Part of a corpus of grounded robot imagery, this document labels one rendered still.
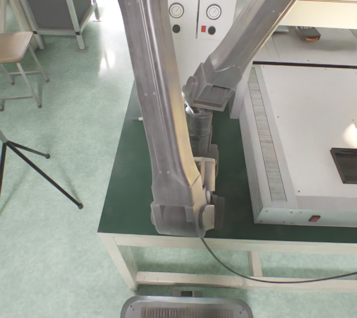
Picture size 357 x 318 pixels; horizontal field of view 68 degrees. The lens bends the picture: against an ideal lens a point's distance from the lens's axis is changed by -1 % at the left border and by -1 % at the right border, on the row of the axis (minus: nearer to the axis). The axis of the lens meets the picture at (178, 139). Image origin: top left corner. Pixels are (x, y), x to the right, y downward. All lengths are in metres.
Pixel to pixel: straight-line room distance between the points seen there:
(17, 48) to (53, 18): 0.84
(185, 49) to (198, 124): 0.43
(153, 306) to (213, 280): 0.31
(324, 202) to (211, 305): 0.66
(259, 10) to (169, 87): 0.18
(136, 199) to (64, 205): 0.99
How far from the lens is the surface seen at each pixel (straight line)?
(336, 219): 0.86
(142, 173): 0.88
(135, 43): 0.35
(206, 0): 0.86
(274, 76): 1.14
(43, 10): 3.02
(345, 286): 1.57
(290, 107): 1.01
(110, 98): 2.33
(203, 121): 0.55
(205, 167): 0.47
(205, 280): 1.37
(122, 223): 0.81
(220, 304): 1.25
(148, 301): 1.24
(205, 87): 0.51
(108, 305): 1.53
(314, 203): 0.79
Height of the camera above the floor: 1.48
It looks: 49 degrees down
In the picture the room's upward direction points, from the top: 1 degrees clockwise
